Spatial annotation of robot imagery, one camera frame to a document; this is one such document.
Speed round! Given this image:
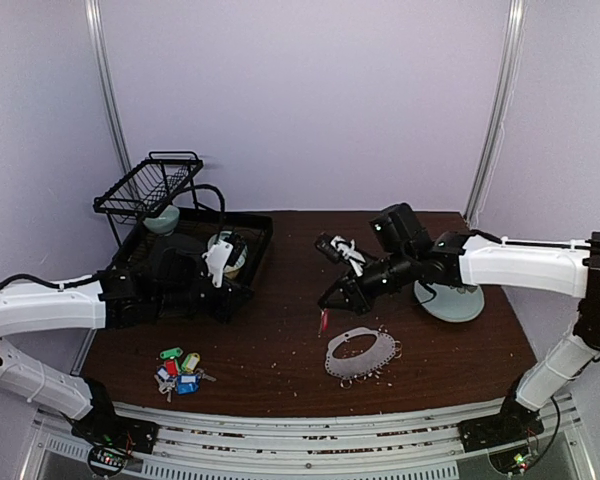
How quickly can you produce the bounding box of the green key tag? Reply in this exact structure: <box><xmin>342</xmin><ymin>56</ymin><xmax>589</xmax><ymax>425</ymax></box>
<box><xmin>160</xmin><ymin>347</ymin><xmax>184</xmax><ymax>360</ymax></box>

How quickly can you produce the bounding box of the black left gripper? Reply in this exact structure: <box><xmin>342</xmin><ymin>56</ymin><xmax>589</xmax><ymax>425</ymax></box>
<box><xmin>156</xmin><ymin>276</ymin><xmax>255</xmax><ymax>325</ymax></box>

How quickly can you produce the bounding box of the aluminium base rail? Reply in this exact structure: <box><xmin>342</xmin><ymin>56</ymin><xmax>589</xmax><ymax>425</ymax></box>
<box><xmin>29</xmin><ymin>399</ymin><xmax>591</xmax><ymax>480</ymax></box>

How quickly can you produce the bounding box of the black wire dish rack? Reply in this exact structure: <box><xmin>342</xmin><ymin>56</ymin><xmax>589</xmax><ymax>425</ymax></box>
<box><xmin>92</xmin><ymin>150</ymin><xmax>274</xmax><ymax>321</ymax></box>

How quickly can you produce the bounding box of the aluminium wall post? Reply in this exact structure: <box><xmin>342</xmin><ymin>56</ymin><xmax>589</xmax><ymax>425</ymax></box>
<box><xmin>84</xmin><ymin>0</ymin><xmax>132</xmax><ymax>174</ymax></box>
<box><xmin>464</xmin><ymin>0</ymin><xmax>526</xmax><ymax>227</ymax></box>

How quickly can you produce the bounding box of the light blue bowl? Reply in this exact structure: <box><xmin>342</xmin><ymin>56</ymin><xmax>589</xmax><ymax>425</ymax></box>
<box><xmin>207</xmin><ymin>230</ymin><xmax>248</xmax><ymax>268</ymax></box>

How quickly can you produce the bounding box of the celadon green bowl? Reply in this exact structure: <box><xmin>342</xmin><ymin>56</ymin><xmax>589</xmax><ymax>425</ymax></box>
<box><xmin>142</xmin><ymin>205</ymin><xmax>180</xmax><ymax>235</ymax></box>

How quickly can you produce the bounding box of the blue key tag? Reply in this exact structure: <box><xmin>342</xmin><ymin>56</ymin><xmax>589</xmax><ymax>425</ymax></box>
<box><xmin>176</xmin><ymin>374</ymin><xmax>200</xmax><ymax>395</ymax></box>

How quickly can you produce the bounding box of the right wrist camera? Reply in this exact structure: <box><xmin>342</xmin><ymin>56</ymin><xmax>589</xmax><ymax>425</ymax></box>
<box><xmin>314</xmin><ymin>233</ymin><xmax>367</xmax><ymax>277</ymax></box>

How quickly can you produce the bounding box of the light blue flower plate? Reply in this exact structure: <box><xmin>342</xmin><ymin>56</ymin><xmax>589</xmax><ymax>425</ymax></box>
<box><xmin>413</xmin><ymin>282</ymin><xmax>485</xmax><ymax>323</ymax></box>

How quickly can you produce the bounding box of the yellow blue patterned bowl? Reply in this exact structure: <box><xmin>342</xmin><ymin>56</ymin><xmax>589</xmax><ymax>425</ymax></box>
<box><xmin>223</xmin><ymin>261</ymin><xmax>244</xmax><ymax>279</ymax></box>

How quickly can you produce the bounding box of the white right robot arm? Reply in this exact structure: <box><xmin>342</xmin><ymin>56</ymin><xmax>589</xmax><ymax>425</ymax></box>
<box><xmin>315</xmin><ymin>203</ymin><xmax>600</xmax><ymax>442</ymax></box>

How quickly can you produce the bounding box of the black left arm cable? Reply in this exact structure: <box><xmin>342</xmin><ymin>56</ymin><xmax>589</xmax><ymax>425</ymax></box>
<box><xmin>0</xmin><ymin>182</ymin><xmax>228</xmax><ymax>296</ymax></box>

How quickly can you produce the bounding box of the right aluminium wall post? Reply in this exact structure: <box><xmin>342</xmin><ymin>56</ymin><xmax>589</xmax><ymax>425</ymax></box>
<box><xmin>464</xmin><ymin>0</ymin><xmax>526</xmax><ymax>227</ymax></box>

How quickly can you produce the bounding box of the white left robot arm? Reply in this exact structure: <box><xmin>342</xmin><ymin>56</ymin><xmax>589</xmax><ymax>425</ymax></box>
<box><xmin>0</xmin><ymin>234</ymin><xmax>252</xmax><ymax>446</ymax></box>

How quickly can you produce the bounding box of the silver keys bunch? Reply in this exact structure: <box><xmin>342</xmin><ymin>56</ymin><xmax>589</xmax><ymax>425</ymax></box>
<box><xmin>154</xmin><ymin>366</ymin><xmax>217</xmax><ymax>402</ymax></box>

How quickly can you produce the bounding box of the left aluminium wall post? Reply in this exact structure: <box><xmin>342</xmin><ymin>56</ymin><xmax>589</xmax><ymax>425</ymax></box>
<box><xmin>84</xmin><ymin>0</ymin><xmax>132</xmax><ymax>174</ymax></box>

